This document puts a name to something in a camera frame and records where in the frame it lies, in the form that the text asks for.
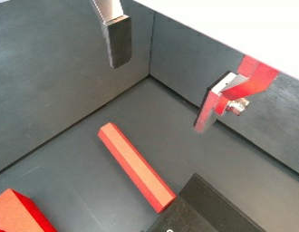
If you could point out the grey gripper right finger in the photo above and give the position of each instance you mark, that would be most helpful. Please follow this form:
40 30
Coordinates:
228 92

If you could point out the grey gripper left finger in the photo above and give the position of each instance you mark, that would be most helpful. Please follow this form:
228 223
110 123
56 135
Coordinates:
116 26

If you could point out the red hexagon peg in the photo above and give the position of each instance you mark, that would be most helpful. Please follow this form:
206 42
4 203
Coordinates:
140 172

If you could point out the red peg board block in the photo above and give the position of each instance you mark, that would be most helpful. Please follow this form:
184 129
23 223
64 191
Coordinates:
20 215

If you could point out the black curved peg stand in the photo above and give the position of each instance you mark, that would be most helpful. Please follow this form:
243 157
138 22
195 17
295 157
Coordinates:
203 210

